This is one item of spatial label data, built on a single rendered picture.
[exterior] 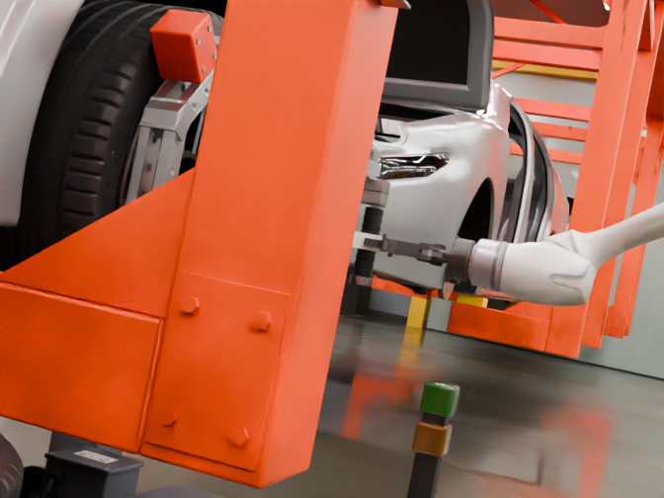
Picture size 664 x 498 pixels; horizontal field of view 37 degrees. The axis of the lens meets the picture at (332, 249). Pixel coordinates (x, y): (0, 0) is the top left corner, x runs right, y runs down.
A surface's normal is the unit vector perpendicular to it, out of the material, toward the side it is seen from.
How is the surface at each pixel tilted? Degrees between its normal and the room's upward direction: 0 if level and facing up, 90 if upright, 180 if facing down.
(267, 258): 90
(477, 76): 119
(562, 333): 90
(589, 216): 90
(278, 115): 90
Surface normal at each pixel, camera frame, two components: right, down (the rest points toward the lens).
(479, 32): -0.57, 0.47
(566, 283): -0.16, 0.11
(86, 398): -0.31, -0.07
